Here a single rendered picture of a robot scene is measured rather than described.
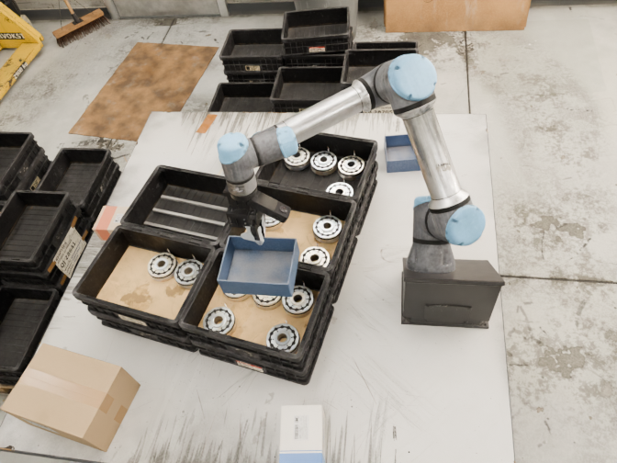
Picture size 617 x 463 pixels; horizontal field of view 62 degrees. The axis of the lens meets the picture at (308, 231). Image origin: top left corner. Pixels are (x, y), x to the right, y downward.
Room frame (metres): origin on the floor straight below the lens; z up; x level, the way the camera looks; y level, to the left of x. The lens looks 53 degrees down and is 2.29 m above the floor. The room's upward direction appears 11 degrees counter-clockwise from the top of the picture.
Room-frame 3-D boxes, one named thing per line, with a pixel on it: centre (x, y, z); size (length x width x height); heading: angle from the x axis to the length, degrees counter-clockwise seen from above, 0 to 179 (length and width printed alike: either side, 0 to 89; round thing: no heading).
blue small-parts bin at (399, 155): (1.48, -0.48, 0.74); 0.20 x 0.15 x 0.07; 81
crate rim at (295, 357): (0.81, 0.20, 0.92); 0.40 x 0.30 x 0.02; 62
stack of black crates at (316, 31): (2.79, -0.28, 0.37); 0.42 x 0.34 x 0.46; 73
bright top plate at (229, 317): (0.80, 0.33, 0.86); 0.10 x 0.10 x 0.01
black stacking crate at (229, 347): (0.81, 0.20, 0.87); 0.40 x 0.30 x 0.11; 62
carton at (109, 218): (1.40, 0.75, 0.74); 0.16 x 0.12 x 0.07; 73
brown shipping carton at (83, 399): (0.68, 0.82, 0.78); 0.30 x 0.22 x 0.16; 63
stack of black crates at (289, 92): (2.40, -0.16, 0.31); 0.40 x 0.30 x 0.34; 73
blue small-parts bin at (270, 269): (0.82, 0.15, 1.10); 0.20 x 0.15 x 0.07; 74
